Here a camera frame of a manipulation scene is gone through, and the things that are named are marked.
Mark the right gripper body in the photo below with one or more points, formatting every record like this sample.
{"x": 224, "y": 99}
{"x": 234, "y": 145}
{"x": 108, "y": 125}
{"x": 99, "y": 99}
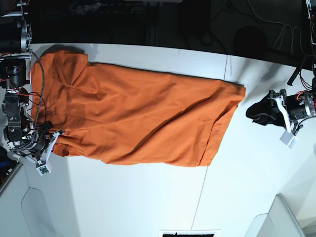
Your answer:
{"x": 38, "y": 151}

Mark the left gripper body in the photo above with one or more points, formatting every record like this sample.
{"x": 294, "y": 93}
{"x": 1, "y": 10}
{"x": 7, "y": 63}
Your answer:
{"x": 290, "y": 111}

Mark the orange t-shirt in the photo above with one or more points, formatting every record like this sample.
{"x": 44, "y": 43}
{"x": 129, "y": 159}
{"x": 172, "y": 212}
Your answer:
{"x": 126, "y": 116}

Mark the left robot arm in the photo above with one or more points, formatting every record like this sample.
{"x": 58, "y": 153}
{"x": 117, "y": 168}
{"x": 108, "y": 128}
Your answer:
{"x": 309, "y": 56}

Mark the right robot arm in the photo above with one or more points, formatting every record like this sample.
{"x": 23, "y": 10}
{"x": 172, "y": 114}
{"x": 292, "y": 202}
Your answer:
{"x": 24, "y": 135}

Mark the grey chair back right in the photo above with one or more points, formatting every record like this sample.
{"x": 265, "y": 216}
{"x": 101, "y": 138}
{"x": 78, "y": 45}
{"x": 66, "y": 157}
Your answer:
{"x": 278, "y": 222}

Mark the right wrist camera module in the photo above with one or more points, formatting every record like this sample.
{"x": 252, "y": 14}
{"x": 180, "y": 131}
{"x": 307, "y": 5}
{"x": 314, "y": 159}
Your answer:
{"x": 44, "y": 168}

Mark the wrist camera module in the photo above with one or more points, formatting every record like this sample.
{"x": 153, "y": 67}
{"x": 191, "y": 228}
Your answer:
{"x": 44, "y": 168}
{"x": 288, "y": 139}

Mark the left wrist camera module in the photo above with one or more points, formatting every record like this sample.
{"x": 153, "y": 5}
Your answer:
{"x": 288, "y": 139}

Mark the white table cable grommet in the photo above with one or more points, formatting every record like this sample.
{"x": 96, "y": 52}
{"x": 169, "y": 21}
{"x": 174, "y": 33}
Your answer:
{"x": 189, "y": 233}

